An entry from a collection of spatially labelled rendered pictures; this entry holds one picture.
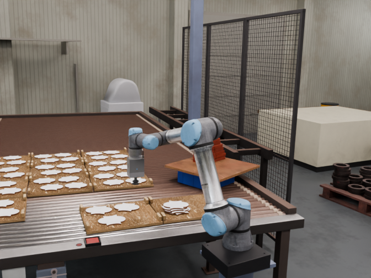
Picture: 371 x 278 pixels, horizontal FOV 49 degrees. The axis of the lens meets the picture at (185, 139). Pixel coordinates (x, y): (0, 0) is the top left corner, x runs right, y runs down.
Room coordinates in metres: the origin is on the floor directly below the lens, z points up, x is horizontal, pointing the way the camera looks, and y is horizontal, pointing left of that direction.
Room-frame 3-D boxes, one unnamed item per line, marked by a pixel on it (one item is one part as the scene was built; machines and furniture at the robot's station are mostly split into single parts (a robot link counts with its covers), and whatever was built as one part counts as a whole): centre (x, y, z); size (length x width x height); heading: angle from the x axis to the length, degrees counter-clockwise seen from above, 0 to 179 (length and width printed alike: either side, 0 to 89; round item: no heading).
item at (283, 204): (4.21, 0.02, 0.90); 4.04 x 0.06 x 0.10; 19
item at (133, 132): (2.18, 0.27, 1.38); 0.09 x 0.08 x 0.11; 45
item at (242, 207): (1.84, -0.26, 1.10); 0.13 x 0.12 x 0.14; 135
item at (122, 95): (7.54, 1.22, 0.67); 0.68 x 0.58 x 1.34; 117
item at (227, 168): (2.90, -0.21, 1.03); 0.50 x 0.50 x 0.02; 49
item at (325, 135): (7.48, -2.66, 0.40); 2.05 x 1.66 x 0.80; 116
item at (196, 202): (2.33, -0.02, 0.93); 0.41 x 0.35 x 0.02; 110
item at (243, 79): (4.87, -0.43, 1.11); 3.04 x 0.03 x 2.21; 19
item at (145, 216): (2.18, 0.37, 0.93); 0.41 x 0.35 x 0.02; 111
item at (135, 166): (2.20, 0.28, 1.23); 0.10 x 0.09 x 0.16; 21
